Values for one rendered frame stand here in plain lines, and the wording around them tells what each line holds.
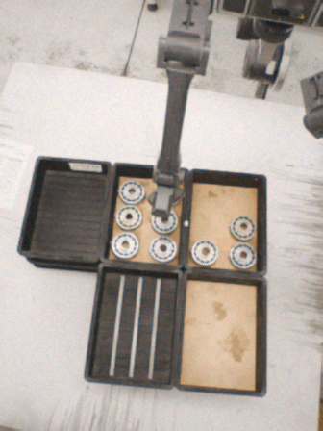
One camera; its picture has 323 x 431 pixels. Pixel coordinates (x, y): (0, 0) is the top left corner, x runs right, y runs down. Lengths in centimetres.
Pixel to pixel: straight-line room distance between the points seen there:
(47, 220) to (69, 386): 63
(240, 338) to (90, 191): 81
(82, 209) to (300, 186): 96
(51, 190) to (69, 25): 190
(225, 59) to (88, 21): 106
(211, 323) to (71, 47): 232
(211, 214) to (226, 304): 36
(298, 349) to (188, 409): 48
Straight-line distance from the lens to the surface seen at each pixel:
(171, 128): 100
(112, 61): 312
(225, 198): 167
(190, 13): 92
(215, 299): 155
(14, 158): 197
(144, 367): 152
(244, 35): 209
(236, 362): 155
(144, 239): 159
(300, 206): 189
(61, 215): 166
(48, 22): 344
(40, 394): 171
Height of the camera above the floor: 235
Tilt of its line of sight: 70 degrees down
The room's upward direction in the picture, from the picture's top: 3 degrees clockwise
